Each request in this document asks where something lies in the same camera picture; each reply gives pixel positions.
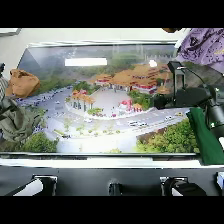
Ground silver frame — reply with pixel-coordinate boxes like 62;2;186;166
0;152;224;197

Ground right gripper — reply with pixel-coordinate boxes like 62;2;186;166
165;85;210;110

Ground striped garment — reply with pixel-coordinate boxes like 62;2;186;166
0;75;10;105

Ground olive green garment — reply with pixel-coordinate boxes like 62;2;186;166
0;99;46;145

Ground dark green garment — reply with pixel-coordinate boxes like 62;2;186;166
185;106;224;166

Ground purple printed garment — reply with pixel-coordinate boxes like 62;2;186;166
174;28;224;75

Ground brown garment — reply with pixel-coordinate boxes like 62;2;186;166
5;68;42;100

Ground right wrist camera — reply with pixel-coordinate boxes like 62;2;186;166
166;60;186;98

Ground black cable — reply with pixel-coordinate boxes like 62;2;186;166
181;66;209;88

